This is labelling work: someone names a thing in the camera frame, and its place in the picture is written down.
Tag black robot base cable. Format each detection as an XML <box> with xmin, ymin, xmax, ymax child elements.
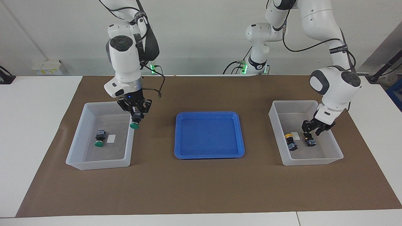
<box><xmin>223</xmin><ymin>47</ymin><xmax>252</xmax><ymax>75</ymax></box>

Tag brown paper table mat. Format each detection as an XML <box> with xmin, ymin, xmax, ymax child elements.
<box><xmin>16</xmin><ymin>75</ymin><xmax>402</xmax><ymax>218</ymax></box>

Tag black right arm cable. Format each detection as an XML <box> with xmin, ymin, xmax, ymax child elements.
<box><xmin>99</xmin><ymin>0</ymin><xmax>165</xmax><ymax>98</ymax></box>

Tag translucent white plastic box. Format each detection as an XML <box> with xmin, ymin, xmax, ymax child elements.
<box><xmin>65</xmin><ymin>100</ymin><xmax>137</xmax><ymax>170</ymax></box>
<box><xmin>269</xmin><ymin>100</ymin><xmax>344</xmax><ymax>166</ymax></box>

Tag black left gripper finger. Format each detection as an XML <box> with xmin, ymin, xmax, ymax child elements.
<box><xmin>301</xmin><ymin>120</ymin><xmax>315</xmax><ymax>139</ymax></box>
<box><xmin>316</xmin><ymin>123</ymin><xmax>336</xmax><ymax>136</ymax></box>

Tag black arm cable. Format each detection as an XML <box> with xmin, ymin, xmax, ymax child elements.
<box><xmin>99</xmin><ymin>0</ymin><xmax>165</xmax><ymax>98</ymax></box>
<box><xmin>281</xmin><ymin>19</ymin><xmax>357</xmax><ymax>73</ymax></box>

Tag blue plastic crate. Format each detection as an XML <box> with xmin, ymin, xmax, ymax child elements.
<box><xmin>386</xmin><ymin>78</ymin><xmax>402</xmax><ymax>111</ymax></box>

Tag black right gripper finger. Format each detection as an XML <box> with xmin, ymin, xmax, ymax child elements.
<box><xmin>117</xmin><ymin>100</ymin><xmax>134</xmax><ymax>119</ymax></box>
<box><xmin>139</xmin><ymin>99</ymin><xmax>153</xmax><ymax>120</ymax></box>

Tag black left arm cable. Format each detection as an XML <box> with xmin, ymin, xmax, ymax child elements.
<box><xmin>281</xmin><ymin>19</ymin><xmax>357</xmax><ymax>73</ymax></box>

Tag black stand pole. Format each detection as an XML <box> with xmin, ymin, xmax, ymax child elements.
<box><xmin>366</xmin><ymin>50</ymin><xmax>402</xmax><ymax>83</ymax></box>

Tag green push button switch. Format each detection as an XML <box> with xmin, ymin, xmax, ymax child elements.
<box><xmin>130</xmin><ymin>112</ymin><xmax>142</xmax><ymax>130</ymax></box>
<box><xmin>95</xmin><ymin>130</ymin><xmax>106</xmax><ymax>147</ymax></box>

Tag blue plastic tray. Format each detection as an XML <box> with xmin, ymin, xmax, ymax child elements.
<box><xmin>174</xmin><ymin>111</ymin><xmax>245</xmax><ymax>159</ymax></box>

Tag black clamp mount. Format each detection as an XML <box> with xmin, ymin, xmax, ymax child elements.
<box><xmin>0</xmin><ymin>66</ymin><xmax>16</xmax><ymax>84</ymax></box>

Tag small white boxes stack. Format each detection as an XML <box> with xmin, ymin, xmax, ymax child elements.
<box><xmin>31</xmin><ymin>60</ymin><xmax>63</xmax><ymax>76</ymax></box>

